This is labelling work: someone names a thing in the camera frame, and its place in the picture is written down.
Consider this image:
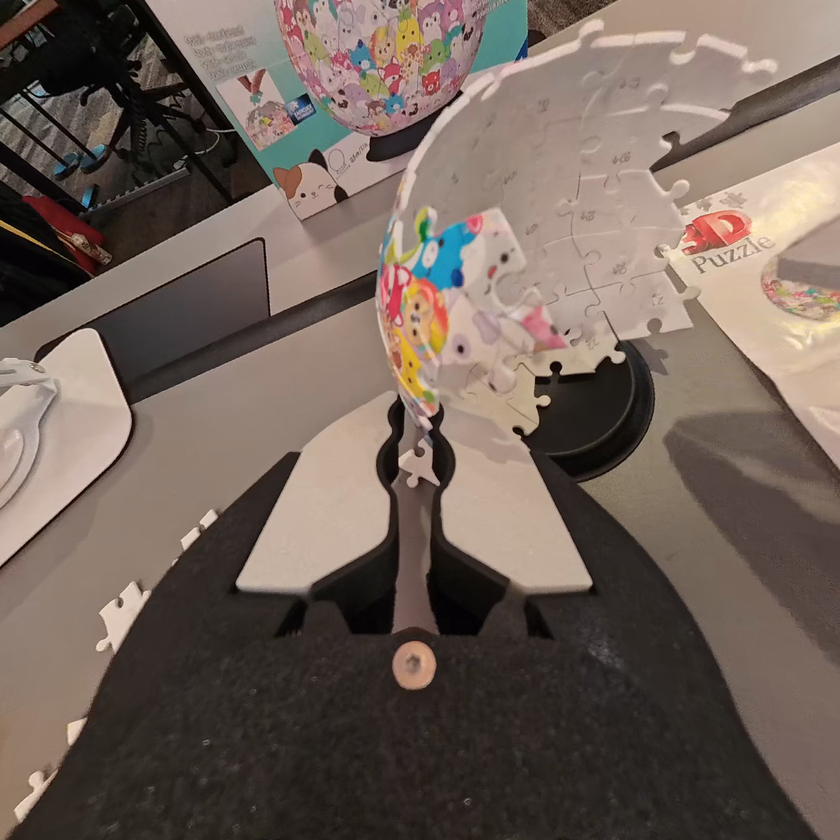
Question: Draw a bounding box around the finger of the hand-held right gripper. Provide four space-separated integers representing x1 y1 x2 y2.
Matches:
766 217 840 287

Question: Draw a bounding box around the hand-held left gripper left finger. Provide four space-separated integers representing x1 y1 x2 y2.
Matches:
237 394 403 599

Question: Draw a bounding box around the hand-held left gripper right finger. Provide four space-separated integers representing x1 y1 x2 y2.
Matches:
434 427 594 602

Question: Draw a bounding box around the partly built white puzzle ball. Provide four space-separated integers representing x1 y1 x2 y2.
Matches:
378 20 782 454

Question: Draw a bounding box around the colourful puzzle ball box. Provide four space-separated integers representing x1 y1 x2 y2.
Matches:
145 0 530 221

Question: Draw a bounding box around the printed instruction sheet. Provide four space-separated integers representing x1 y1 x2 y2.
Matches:
663 138 840 467

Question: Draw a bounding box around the black mat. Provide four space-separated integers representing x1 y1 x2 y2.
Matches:
36 237 273 384

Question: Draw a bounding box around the white flat base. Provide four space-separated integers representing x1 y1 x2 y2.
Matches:
0 329 135 568

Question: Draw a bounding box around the white round dish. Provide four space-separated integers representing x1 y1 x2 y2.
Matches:
0 361 61 510

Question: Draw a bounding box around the red bag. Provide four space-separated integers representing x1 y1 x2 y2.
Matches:
20 195 116 270

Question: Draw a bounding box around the black ring stand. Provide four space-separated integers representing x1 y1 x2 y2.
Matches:
532 339 655 483

